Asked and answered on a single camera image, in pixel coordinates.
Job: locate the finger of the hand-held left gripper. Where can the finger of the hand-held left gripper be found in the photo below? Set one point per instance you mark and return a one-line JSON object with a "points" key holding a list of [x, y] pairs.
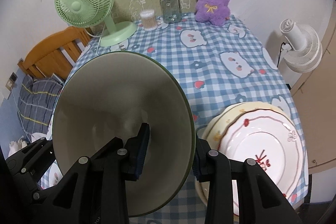
{"points": [[43, 194], [29, 158]]}

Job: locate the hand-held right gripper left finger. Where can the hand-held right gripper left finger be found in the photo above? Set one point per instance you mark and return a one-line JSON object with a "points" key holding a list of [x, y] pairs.
{"points": [[143, 150]]}

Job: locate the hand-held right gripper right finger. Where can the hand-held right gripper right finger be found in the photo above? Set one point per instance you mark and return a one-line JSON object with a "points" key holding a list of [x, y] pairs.
{"points": [[207, 161]]}

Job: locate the yellow floral ceramic plate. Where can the yellow floral ceramic plate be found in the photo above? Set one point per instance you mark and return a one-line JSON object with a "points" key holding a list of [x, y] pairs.
{"points": [[223, 121]]}

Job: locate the green-rimmed floral ceramic bowl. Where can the green-rimmed floral ceramic bowl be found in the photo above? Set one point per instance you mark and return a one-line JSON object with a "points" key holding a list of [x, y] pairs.
{"points": [[118, 98]]}

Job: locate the red-rimmed white scalloped plate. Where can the red-rimmed white scalloped plate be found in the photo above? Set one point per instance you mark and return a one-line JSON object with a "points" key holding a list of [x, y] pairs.
{"points": [[267, 140]]}

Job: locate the white crumpled cloth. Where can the white crumpled cloth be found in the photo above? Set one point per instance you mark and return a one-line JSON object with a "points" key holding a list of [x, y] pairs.
{"points": [[17, 146]]}

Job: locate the grey plaid pillow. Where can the grey plaid pillow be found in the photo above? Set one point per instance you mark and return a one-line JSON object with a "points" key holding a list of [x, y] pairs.
{"points": [[36, 106]]}

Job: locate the blue checkered printed tablecloth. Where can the blue checkered printed tablecloth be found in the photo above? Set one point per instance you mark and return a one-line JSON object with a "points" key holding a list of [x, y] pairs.
{"points": [[223, 43]]}

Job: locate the cotton swab container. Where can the cotton swab container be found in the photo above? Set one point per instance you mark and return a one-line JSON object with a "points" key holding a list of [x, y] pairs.
{"points": [[148, 20]]}

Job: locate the glass jar with black lid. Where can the glass jar with black lid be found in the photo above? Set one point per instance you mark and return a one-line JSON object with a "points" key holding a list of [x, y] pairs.
{"points": [[170, 8]]}

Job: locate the white clip fan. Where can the white clip fan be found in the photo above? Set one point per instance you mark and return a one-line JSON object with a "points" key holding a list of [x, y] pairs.
{"points": [[299, 37]]}

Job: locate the green desk fan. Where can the green desk fan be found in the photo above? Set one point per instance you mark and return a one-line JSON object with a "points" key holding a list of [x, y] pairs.
{"points": [[76, 3]]}

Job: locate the wall outlet plate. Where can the wall outlet plate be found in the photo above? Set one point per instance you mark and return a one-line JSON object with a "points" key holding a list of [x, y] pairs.
{"points": [[11, 81]]}

